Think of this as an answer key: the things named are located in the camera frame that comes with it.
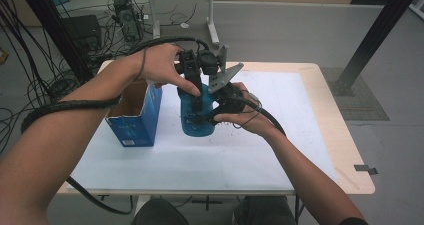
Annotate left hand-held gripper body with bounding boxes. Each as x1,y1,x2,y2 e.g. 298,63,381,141
175,44,232,86

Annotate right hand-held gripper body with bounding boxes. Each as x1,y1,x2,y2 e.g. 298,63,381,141
207,62,249,119

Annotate blue cylindrical container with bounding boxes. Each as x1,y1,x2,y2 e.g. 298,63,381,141
176,83,218,138

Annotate blue cardboard box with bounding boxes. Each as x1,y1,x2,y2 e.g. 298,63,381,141
104,78,164,148

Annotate person's right hand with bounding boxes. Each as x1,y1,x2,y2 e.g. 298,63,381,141
213,81,284,142

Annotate person's left hand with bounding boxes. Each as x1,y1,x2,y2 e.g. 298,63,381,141
131,44,203,98

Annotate white table mat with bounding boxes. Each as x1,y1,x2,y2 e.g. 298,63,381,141
68,69,338,191

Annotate computer tower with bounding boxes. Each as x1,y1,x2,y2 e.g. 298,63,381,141
113,0,145,43

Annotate wooden table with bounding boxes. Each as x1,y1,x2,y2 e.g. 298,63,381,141
56,60,376,197

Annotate person's leg in dark trousers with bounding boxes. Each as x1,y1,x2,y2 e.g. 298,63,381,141
233,195,298,225
131,197,190,225

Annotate black box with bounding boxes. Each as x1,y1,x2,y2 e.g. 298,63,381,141
61,14,103,53

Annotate grey patterned floor mat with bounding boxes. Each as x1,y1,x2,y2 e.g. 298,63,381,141
319,66,390,122

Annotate thick black right gripper cable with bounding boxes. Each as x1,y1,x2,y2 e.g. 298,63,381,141
229,96,287,137

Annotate thick black gripper cable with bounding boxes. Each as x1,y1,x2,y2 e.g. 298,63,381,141
229,96,287,137
20,36,212,216

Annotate white desk frame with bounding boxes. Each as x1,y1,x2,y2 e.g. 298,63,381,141
126,0,249,46

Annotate thick black left gripper cable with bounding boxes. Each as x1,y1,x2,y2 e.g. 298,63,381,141
20,36,212,216

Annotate grey metal bracket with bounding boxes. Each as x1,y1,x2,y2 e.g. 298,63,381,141
353,164,379,176

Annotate black metal post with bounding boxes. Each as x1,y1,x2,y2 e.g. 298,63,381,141
329,0,424,98

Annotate bundle of black cables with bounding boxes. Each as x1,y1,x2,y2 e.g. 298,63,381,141
0,0,84,153

